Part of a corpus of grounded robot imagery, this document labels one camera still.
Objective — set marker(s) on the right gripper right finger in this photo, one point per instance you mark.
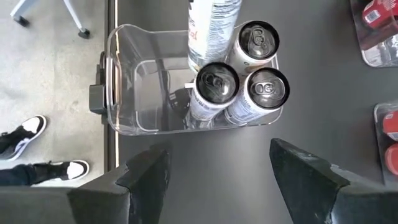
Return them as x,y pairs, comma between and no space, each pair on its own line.
304,186

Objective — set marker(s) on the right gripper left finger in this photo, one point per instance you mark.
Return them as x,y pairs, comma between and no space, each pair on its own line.
146,186

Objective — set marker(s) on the clear plastic bin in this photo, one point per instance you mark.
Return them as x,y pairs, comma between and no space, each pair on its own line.
377,155
379,56
140,93

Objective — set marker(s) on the white Celsius energy can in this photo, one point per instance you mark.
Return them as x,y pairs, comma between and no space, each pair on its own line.
214,31
258,40
267,88

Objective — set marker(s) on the clear plastic bottle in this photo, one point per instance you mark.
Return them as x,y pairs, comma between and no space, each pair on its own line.
216,84

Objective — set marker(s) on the red Coca-Cola can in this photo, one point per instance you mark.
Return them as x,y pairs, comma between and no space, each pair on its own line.
381,12

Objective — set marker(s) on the person's shoe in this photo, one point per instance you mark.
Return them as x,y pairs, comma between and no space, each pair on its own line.
28,130
68,171

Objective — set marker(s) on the person's leg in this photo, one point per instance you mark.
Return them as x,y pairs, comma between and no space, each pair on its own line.
15,175

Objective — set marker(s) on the white rolling stand base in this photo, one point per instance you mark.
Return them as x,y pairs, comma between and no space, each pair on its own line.
73,15

